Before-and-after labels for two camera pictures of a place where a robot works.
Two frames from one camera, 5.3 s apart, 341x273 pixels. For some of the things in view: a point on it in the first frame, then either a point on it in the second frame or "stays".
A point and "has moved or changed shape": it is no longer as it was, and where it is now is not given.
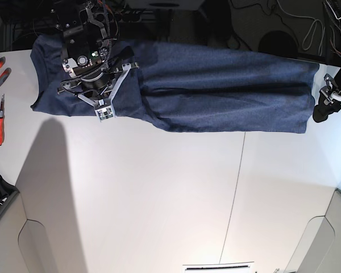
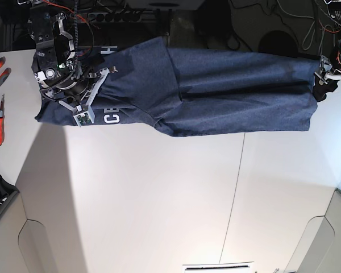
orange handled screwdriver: [0, 124] stays
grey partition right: [326, 245] stays
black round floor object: [278, 42] stays
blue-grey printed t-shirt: [192, 87] has moved or changed shape
